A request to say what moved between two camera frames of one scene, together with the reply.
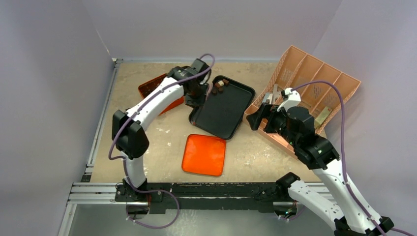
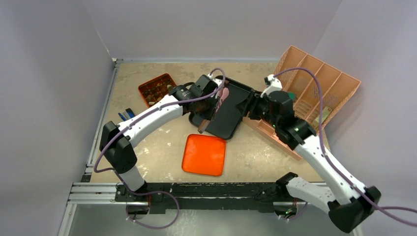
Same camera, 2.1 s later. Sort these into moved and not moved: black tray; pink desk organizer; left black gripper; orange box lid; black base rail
Moved: left black gripper
Not moved: black base rail; black tray; orange box lid; pink desk organizer
